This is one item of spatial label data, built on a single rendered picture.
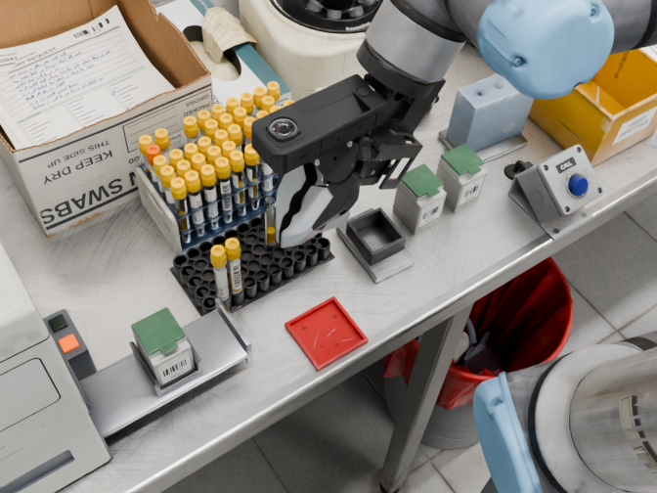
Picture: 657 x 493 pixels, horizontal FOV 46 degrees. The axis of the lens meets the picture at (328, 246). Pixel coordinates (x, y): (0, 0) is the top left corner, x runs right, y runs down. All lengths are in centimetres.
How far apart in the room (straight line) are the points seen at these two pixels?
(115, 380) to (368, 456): 102
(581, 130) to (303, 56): 37
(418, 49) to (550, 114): 50
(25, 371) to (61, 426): 11
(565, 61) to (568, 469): 27
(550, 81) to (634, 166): 60
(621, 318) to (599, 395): 157
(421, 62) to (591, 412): 30
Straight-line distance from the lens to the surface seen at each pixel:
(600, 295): 209
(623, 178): 111
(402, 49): 63
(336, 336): 87
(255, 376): 85
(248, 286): 89
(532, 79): 53
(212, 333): 83
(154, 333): 76
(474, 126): 101
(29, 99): 106
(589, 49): 54
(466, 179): 96
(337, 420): 178
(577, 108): 106
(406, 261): 92
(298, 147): 61
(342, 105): 64
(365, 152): 66
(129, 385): 81
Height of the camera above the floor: 164
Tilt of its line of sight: 54 degrees down
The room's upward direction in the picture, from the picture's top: 5 degrees clockwise
